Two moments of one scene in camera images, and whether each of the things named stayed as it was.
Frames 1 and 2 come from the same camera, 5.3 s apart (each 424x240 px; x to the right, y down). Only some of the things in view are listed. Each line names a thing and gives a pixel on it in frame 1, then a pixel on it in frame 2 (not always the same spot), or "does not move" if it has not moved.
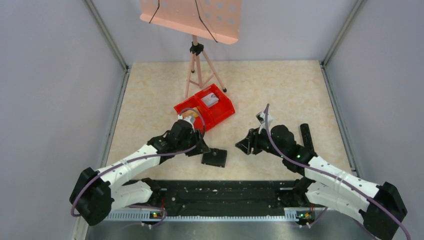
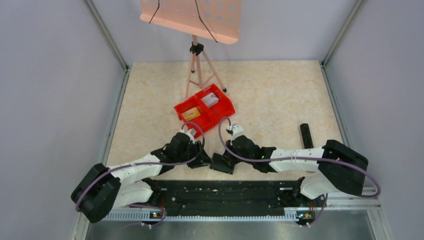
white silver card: [210, 99] does not move
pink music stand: [217, 20] does not move
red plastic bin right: [215, 103] does not move
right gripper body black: [262, 141] → [232, 160]
